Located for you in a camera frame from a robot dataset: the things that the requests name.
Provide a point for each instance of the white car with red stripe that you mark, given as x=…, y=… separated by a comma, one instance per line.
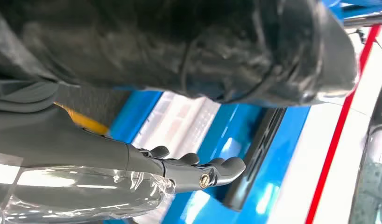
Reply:
x=318, y=154

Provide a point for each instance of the white translucent plastic bin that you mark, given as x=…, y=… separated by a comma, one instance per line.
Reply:
x=178, y=123

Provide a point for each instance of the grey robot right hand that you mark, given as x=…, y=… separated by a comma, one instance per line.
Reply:
x=70, y=148

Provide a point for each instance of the blue metal shelf rack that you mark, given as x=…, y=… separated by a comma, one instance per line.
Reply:
x=240, y=139

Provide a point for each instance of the black wrinkled glossy cover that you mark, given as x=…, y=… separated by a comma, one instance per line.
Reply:
x=178, y=46

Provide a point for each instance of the clear plastic hand cover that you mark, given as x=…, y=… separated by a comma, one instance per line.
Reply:
x=85, y=191

